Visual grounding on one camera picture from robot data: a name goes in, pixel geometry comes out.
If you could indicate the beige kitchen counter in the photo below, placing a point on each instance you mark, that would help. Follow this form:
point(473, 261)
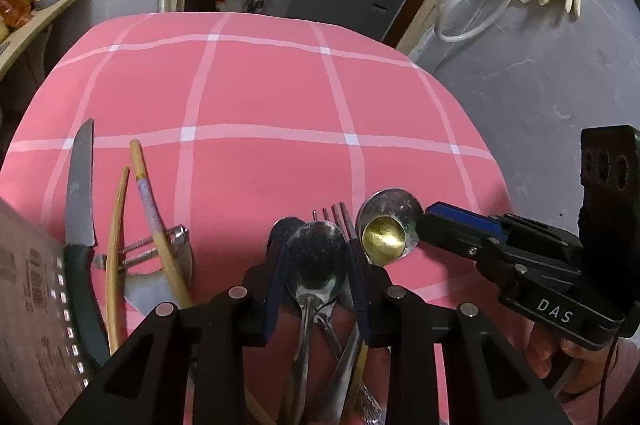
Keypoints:
point(45, 22)

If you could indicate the pink checked tablecloth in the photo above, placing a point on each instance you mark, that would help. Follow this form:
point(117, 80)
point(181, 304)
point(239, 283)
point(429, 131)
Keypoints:
point(250, 80)

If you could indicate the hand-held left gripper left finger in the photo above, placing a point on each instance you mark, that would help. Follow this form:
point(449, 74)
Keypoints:
point(276, 295)

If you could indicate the person's right hand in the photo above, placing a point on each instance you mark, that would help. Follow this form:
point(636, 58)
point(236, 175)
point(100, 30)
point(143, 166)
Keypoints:
point(545, 355)

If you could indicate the bamboo stick with brown head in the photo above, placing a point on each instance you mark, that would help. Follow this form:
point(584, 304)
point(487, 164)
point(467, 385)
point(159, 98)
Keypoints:
point(116, 245)

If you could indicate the steel fork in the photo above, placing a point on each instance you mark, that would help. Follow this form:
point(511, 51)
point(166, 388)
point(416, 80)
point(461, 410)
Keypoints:
point(334, 217)

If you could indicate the orange food packet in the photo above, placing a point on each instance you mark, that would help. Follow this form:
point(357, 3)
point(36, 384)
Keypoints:
point(15, 5)

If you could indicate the person's right forearm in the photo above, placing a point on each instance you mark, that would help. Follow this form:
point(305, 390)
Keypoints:
point(617, 400)

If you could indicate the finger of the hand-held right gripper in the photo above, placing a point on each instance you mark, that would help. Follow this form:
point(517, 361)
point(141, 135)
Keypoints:
point(460, 214)
point(450, 240)

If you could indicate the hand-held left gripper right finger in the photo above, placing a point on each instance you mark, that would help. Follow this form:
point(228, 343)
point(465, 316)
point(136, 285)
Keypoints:
point(361, 300)

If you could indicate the large steel spoon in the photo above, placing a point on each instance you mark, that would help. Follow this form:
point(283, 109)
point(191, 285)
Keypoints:
point(400, 205)

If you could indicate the long purple-wrapped bamboo chopstick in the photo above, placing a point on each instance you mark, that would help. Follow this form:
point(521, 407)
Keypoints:
point(150, 205)

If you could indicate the gold spoon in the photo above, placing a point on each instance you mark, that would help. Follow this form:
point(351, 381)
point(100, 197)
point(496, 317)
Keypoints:
point(384, 237)

